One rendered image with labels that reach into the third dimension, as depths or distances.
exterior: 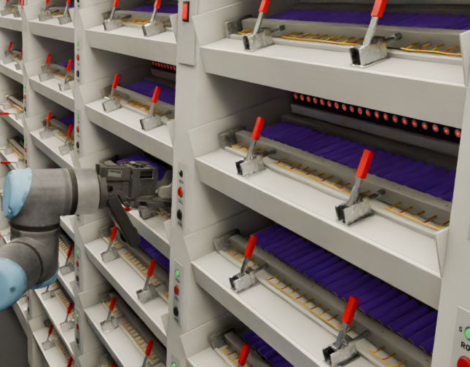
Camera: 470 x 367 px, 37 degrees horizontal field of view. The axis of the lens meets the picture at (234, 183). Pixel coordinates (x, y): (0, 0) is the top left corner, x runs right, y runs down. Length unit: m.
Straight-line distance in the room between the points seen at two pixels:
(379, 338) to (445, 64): 0.36
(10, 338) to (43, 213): 1.87
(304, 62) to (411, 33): 0.14
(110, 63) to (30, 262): 0.76
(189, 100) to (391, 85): 0.53
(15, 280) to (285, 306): 0.45
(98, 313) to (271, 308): 0.97
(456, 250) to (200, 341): 0.73
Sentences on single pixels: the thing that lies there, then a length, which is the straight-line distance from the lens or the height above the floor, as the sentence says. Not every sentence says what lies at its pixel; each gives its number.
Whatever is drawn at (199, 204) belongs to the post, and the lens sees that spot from 1.25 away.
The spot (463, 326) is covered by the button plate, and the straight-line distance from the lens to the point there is 0.72.
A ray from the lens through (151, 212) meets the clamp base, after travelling 1.51.
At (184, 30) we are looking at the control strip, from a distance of 1.25.
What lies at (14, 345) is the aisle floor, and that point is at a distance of 3.10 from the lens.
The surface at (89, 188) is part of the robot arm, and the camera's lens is 1.34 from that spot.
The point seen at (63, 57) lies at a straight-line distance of 2.57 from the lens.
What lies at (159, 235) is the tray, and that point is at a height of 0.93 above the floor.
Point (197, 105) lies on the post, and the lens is 1.21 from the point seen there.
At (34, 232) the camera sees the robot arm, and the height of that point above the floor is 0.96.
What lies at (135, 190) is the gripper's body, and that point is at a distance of 1.38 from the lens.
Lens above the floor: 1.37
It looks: 13 degrees down
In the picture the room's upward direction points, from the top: 3 degrees clockwise
